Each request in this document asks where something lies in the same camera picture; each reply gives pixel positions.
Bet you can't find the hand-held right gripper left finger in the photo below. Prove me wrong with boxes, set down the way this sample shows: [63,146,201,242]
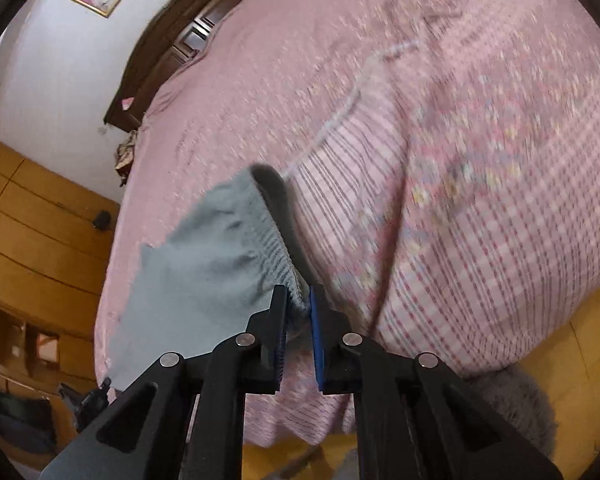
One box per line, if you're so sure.
[37,285,289,480]

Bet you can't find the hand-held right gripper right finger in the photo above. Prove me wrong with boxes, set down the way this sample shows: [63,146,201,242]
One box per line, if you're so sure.
[309,284,564,480]

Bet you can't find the grey-blue pants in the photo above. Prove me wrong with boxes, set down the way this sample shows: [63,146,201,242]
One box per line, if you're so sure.
[102,162,326,393]

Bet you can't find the dark clothes pile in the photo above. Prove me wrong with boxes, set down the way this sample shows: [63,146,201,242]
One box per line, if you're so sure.
[0,380,56,456]

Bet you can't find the orange wooden wardrobe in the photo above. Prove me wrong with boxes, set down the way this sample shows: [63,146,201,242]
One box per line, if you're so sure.
[0,141,123,411]

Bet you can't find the grey fluffy garment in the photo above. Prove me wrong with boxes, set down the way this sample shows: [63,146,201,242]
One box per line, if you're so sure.
[480,364,563,461]

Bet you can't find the pink floral bedspread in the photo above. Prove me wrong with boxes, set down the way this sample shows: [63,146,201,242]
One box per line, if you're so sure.
[94,0,600,446]

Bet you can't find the crumpled patterned cloth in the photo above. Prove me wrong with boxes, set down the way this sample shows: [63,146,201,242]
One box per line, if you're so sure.
[114,130,140,186]

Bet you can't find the dark wooden headboard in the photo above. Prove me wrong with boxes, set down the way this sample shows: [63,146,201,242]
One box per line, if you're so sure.
[103,0,311,131]

